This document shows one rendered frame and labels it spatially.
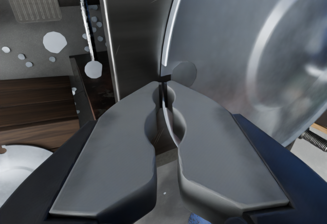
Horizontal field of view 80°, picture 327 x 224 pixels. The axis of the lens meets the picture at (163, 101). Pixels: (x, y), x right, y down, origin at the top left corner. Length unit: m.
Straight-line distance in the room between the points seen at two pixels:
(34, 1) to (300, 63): 0.67
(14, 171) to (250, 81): 0.68
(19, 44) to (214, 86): 0.83
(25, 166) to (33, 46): 0.44
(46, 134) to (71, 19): 0.46
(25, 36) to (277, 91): 0.85
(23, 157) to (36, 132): 0.09
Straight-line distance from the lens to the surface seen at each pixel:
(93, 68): 0.26
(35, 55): 0.93
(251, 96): 0.20
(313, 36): 0.23
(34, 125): 0.65
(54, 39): 0.25
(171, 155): 0.42
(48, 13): 0.73
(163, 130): 0.16
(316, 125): 1.55
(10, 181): 0.77
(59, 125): 0.65
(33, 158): 0.72
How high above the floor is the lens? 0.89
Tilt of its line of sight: 49 degrees down
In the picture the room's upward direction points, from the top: 137 degrees clockwise
